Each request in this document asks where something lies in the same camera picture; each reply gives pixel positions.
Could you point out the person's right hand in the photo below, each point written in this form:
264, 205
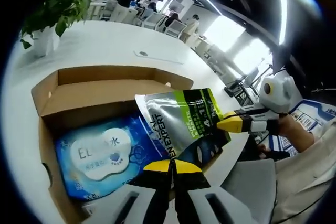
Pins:
286, 125

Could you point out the silver green soft pouch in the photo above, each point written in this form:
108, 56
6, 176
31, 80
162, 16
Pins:
181, 113

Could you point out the blue white wall poster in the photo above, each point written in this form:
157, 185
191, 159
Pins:
312, 116

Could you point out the green plant in white pot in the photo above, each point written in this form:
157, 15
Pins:
63, 6

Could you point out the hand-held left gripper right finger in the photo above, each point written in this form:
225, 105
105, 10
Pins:
189, 197

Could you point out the person in beige shirt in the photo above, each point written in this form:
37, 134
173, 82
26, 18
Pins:
309, 176

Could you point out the blue wet wipes pack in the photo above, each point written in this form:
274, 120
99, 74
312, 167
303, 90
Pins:
92, 150

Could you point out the white mesh office chair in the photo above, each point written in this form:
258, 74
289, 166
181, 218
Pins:
152, 20
174, 28

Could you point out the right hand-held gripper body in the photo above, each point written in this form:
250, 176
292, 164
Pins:
278, 95

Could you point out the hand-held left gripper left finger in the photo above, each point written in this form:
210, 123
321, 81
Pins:
155, 195

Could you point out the black tripod stand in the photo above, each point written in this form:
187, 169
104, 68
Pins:
236, 90

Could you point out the brown cardboard shoe box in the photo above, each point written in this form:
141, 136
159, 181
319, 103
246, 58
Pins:
86, 93

